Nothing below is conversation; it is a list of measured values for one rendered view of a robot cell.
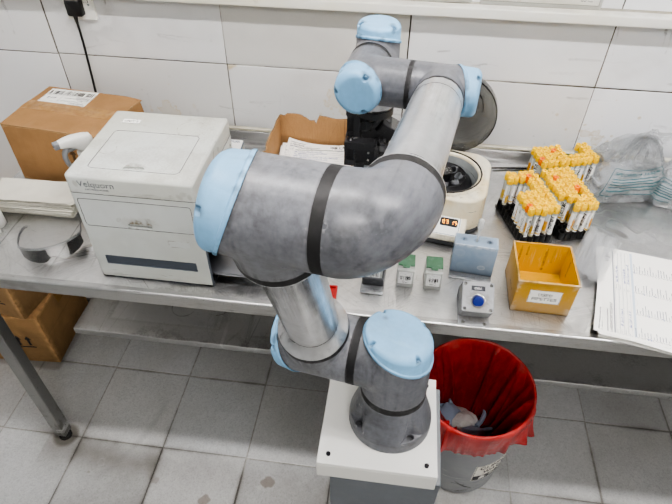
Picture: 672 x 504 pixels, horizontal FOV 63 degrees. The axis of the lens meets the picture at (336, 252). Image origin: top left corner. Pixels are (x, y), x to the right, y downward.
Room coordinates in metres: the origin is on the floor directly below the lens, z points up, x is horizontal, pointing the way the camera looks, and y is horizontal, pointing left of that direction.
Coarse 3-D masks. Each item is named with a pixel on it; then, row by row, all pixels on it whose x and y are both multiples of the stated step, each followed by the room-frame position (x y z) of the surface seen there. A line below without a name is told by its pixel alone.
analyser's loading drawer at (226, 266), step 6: (210, 252) 0.98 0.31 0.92; (210, 258) 0.96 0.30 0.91; (216, 258) 0.96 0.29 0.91; (222, 258) 0.96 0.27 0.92; (228, 258) 0.96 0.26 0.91; (216, 264) 0.94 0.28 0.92; (222, 264) 0.94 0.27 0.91; (228, 264) 0.94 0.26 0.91; (234, 264) 0.94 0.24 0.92; (216, 270) 0.92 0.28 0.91; (222, 270) 0.92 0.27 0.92; (228, 270) 0.92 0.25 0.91; (234, 270) 0.92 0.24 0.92; (240, 276) 0.91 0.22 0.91
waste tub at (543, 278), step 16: (512, 256) 0.94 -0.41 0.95; (528, 256) 0.96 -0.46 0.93; (544, 256) 0.95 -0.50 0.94; (560, 256) 0.95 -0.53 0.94; (512, 272) 0.90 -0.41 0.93; (528, 272) 0.95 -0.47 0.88; (544, 272) 0.95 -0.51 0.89; (560, 272) 0.94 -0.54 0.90; (576, 272) 0.86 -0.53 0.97; (512, 288) 0.87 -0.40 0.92; (528, 288) 0.84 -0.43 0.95; (544, 288) 0.83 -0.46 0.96; (560, 288) 0.83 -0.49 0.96; (576, 288) 0.82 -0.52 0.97; (512, 304) 0.84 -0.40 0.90; (528, 304) 0.83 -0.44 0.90; (544, 304) 0.83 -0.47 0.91; (560, 304) 0.83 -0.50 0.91
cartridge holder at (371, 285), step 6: (384, 270) 0.93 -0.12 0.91; (384, 276) 0.93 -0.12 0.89; (366, 282) 0.90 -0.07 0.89; (372, 282) 0.90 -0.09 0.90; (378, 282) 0.90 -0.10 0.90; (360, 288) 0.89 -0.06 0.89; (366, 288) 0.89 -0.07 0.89; (372, 288) 0.89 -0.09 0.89; (378, 288) 0.89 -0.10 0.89; (378, 294) 0.88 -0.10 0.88
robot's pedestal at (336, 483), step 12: (336, 480) 0.45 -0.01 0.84; (348, 480) 0.45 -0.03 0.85; (360, 480) 0.45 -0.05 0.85; (336, 492) 0.45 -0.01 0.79; (348, 492) 0.45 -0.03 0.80; (360, 492) 0.45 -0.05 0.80; (372, 492) 0.45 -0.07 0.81; (384, 492) 0.44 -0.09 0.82; (396, 492) 0.44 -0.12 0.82; (408, 492) 0.44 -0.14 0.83; (420, 492) 0.43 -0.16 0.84; (432, 492) 0.43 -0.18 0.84
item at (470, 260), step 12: (456, 240) 0.97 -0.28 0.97; (468, 240) 0.97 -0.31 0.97; (480, 240) 0.97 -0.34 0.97; (492, 240) 0.97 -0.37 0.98; (456, 252) 0.96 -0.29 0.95; (468, 252) 0.95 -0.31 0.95; (480, 252) 0.94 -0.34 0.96; (492, 252) 0.94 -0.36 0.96; (456, 264) 0.95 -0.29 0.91; (468, 264) 0.95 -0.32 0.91; (480, 264) 0.94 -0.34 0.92; (492, 264) 0.94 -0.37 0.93; (456, 276) 0.94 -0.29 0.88; (468, 276) 0.94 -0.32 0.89; (480, 276) 0.94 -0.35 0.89
